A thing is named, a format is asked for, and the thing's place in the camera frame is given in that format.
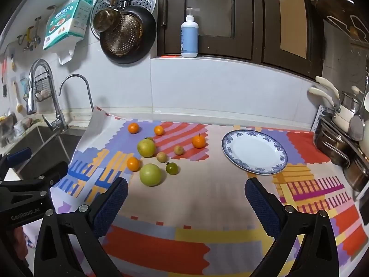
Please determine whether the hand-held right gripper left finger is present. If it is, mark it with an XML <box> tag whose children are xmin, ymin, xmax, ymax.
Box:
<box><xmin>34</xmin><ymin>177</ymin><xmax>129</xmax><ymax>277</ymax></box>

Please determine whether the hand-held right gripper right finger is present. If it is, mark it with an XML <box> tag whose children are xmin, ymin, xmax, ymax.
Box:
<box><xmin>244</xmin><ymin>177</ymin><xmax>341</xmax><ymax>277</ymax></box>

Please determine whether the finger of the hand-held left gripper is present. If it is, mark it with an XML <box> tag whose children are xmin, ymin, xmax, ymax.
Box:
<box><xmin>0</xmin><ymin>162</ymin><xmax>69</xmax><ymax>201</ymax></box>
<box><xmin>0</xmin><ymin>147</ymin><xmax>32</xmax><ymax>179</ymax></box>

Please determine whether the large green apple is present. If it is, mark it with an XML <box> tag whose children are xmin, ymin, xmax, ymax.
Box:
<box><xmin>137</xmin><ymin>139</ymin><xmax>157</xmax><ymax>158</ymax></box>
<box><xmin>140</xmin><ymin>163</ymin><xmax>162</xmax><ymax>187</ymax></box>

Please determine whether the blue rimmed white plate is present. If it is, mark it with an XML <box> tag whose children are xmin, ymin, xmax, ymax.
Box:
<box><xmin>221</xmin><ymin>130</ymin><xmax>288</xmax><ymax>176</ymax></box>

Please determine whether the person's left hand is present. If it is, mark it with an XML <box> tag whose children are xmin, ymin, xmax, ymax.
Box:
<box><xmin>13</xmin><ymin>226</ymin><xmax>29</xmax><ymax>250</ymax></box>

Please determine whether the steel kitchen sink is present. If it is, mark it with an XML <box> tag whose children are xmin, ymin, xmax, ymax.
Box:
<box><xmin>0</xmin><ymin>125</ymin><xmax>87</xmax><ymax>179</ymax></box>

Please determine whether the colourful patterned mat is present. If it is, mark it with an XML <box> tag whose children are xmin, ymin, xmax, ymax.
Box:
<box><xmin>50</xmin><ymin>106</ymin><xmax>362</xmax><ymax>277</ymax></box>

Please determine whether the chrome pull-down faucet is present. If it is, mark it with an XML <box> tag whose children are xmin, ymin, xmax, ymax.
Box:
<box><xmin>27</xmin><ymin>59</ymin><xmax>70</xmax><ymax>132</ymax></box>

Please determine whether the chrome gooseneck faucet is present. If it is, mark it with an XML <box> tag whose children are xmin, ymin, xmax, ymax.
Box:
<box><xmin>58</xmin><ymin>74</ymin><xmax>95</xmax><ymax>113</ymax></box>

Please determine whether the stainless steel pot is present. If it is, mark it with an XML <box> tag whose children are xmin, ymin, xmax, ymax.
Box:
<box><xmin>343</xmin><ymin>150</ymin><xmax>369</xmax><ymax>192</ymax></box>
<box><xmin>314</xmin><ymin>118</ymin><xmax>354</xmax><ymax>166</ymax></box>

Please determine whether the white plastic bag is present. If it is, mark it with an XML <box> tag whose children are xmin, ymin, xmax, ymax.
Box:
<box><xmin>58</xmin><ymin>39</ymin><xmax>80</xmax><ymax>65</ymax></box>

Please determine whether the metal spatula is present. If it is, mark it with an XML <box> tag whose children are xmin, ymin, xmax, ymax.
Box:
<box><xmin>349</xmin><ymin>112</ymin><xmax>366</xmax><ymax>142</ymax></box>

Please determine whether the steel lidded pot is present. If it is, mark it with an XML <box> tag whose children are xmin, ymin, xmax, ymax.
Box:
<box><xmin>340</xmin><ymin>91</ymin><xmax>365</xmax><ymax>113</ymax></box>

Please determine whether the teal white cardboard box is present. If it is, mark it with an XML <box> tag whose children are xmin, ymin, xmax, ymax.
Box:
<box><xmin>43</xmin><ymin>0</ymin><xmax>94</xmax><ymax>51</ymax></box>

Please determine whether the golden metal colander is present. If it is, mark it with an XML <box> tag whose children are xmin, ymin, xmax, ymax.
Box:
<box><xmin>104</xmin><ymin>14</ymin><xmax>144</xmax><ymax>56</ymax></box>

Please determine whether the brass strainer ladle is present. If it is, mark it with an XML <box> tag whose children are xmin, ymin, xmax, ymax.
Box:
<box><xmin>93</xmin><ymin>0</ymin><xmax>122</xmax><ymax>32</ymax></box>

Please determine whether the black frying pan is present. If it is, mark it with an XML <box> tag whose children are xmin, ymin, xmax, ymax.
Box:
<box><xmin>99</xmin><ymin>0</ymin><xmax>158</xmax><ymax>64</ymax></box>

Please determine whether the blue white pump bottle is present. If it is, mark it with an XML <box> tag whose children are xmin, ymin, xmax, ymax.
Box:
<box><xmin>181</xmin><ymin>7</ymin><xmax>199</xmax><ymax>58</ymax></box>

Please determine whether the black wire basket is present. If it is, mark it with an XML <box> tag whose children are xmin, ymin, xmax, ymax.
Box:
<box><xmin>34</xmin><ymin>72</ymin><xmax>57</xmax><ymax>103</ymax></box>

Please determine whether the cream handled pan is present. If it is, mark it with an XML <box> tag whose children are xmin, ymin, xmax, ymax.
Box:
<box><xmin>315</xmin><ymin>76</ymin><xmax>369</xmax><ymax>122</ymax></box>
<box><xmin>308</xmin><ymin>87</ymin><xmax>361</xmax><ymax>133</ymax></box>

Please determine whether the dark brown window frame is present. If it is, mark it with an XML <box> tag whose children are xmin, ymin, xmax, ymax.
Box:
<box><xmin>157</xmin><ymin>0</ymin><xmax>325</xmax><ymax>80</ymax></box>

